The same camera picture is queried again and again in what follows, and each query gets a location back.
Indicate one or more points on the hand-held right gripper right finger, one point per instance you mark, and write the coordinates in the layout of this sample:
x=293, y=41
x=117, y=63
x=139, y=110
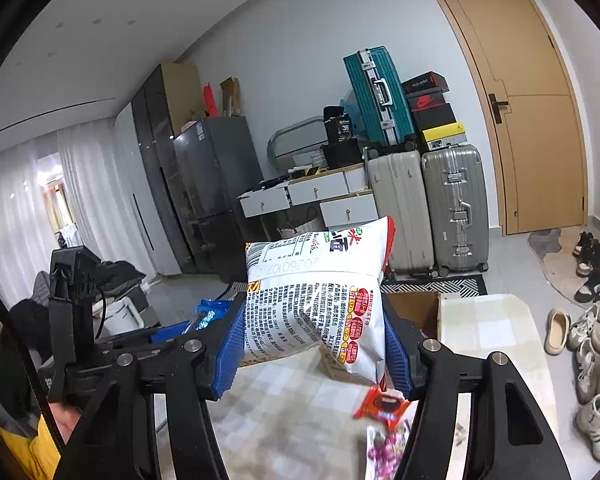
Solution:
x=400, y=360

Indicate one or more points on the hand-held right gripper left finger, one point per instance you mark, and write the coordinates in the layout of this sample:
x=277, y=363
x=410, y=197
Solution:
x=227, y=355

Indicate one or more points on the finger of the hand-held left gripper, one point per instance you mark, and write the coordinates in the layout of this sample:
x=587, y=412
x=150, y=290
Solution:
x=170, y=334

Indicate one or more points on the blue cookie packet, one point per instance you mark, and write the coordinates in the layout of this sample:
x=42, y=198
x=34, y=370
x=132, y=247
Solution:
x=212, y=314

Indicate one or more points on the red cookie packet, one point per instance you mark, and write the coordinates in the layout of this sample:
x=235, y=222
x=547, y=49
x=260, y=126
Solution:
x=380, y=405

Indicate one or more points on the brown cardboard box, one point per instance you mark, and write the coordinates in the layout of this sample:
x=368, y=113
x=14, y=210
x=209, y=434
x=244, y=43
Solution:
x=415, y=310

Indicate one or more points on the purple candy bag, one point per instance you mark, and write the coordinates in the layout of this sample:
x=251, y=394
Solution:
x=385, y=452

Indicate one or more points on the white snack bag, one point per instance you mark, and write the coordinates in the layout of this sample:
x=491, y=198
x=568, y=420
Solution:
x=310, y=285

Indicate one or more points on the person's left forearm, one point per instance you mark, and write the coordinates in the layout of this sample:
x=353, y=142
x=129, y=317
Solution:
x=30, y=452

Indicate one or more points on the person's left hand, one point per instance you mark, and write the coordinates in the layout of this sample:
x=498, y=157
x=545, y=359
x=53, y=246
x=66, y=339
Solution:
x=65, y=420

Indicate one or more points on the white appliance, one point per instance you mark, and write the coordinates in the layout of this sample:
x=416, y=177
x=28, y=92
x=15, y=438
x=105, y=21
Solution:
x=125, y=315

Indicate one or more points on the dark cloth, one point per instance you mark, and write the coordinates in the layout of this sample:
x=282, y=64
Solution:
x=122, y=275

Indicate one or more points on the checked tablecloth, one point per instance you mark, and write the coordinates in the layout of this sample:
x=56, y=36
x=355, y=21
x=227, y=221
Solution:
x=480, y=320

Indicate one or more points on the black white patterned rug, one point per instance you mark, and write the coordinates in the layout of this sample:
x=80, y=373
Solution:
x=450, y=285

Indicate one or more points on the white curtain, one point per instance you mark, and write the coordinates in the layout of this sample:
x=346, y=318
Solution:
x=20, y=220

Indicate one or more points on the white wardrobe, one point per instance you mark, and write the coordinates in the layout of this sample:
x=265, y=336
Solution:
x=140, y=200

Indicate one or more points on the woven laundry basket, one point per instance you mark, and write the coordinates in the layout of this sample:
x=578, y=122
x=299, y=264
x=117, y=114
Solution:
x=305, y=225

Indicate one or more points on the grey refrigerator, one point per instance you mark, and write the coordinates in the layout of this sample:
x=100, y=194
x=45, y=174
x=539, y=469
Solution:
x=215, y=185

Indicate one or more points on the beige slipper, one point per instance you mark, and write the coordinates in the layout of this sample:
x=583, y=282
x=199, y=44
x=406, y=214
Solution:
x=557, y=332

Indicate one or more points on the dark glossy wardrobe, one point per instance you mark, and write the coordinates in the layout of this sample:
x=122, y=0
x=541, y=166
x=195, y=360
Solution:
x=155, y=160

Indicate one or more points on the beige suitcase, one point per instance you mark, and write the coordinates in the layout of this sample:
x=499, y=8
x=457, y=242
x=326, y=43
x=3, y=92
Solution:
x=400, y=195

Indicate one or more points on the irregular grey door mat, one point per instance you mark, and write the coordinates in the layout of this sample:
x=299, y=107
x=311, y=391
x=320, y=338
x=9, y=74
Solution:
x=555, y=265

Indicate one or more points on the silver suitcase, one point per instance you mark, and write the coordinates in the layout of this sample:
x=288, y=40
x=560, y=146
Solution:
x=455, y=185

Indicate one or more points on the white drawer desk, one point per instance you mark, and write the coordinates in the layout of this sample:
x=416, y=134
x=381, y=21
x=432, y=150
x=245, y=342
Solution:
x=320, y=190

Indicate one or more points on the pile of loose sneakers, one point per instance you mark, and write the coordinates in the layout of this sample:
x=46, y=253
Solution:
x=595, y=335

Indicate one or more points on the black storage bin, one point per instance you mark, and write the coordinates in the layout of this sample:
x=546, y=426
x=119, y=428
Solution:
x=342, y=155

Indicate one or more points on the oval grey-framed mirror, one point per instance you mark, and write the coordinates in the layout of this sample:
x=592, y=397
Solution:
x=295, y=135

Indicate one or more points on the large cardboard sheet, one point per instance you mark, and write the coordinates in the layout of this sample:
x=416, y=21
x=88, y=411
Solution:
x=182, y=95

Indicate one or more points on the red folded bag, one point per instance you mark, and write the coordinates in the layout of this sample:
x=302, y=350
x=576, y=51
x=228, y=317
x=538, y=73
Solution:
x=211, y=100

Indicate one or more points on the wooden door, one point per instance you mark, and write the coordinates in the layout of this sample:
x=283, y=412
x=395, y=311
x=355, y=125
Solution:
x=530, y=160

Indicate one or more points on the black paper bag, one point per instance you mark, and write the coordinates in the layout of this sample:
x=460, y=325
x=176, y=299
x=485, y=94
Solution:
x=337, y=125

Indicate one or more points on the plain black shoe box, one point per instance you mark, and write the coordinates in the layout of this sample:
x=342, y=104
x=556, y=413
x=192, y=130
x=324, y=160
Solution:
x=435, y=119

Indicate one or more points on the brown cardboard pieces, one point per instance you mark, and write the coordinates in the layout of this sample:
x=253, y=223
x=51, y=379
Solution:
x=230, y=97

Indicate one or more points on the blue plastic bag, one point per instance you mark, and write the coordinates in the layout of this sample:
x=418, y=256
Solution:
x=357, y=115

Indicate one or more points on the black shoe box red logo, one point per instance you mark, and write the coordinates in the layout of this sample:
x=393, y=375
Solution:
x=427, y=101

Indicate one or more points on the teal suitcase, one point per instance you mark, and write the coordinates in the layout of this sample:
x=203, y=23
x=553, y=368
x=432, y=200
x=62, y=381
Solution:
x=367, y=95

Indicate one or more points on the black shoe box maroon side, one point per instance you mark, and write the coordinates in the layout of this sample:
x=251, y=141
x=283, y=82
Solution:
x=425, y=82

